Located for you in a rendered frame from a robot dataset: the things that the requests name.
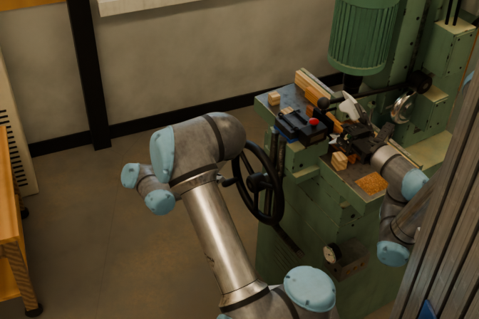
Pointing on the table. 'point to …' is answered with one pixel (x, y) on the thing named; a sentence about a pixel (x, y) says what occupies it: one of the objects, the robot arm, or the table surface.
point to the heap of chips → (372, 183)
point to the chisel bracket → (355, 99)
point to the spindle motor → (365, 15)
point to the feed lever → (422, 85)
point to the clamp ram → (323, 121)
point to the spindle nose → (351, 83)
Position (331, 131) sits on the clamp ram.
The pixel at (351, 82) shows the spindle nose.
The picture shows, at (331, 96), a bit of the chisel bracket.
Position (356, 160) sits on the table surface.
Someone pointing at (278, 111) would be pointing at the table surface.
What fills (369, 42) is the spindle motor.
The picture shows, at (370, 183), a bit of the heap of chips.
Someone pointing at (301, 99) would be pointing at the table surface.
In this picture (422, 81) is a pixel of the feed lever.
